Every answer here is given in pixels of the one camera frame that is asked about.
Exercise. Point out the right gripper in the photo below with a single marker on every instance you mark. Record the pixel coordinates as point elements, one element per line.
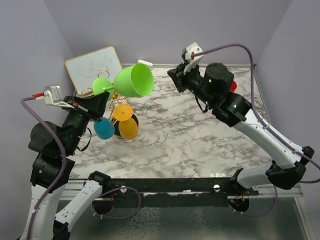
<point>180,78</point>

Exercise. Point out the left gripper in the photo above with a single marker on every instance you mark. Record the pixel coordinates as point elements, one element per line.
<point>93,106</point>

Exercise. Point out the orange wine glass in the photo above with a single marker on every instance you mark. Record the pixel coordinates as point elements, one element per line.
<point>127,126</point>

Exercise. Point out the green wine glass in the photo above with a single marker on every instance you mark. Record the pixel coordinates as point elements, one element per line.
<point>133,81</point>

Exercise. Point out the red wine glass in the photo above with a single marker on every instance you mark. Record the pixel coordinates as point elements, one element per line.
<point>233,86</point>

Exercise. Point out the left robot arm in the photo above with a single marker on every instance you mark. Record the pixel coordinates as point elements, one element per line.
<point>52,167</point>

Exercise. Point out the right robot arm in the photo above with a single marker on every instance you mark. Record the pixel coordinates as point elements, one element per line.
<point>214,89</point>

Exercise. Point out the blue wine glass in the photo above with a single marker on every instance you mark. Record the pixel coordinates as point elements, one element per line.
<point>104,128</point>

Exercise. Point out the white whiteboard eraser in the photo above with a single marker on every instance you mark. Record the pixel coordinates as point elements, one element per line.
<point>146,63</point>

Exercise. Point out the whiteboard with wooden frame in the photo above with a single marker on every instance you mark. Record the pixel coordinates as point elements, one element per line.
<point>84,69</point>

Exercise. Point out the gold wire glass rack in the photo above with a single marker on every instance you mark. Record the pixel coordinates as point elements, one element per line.
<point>114,102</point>

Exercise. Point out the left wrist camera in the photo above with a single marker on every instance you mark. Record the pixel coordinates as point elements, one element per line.
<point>52,96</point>

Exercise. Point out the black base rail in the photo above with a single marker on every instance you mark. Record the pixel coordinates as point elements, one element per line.
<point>176,192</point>

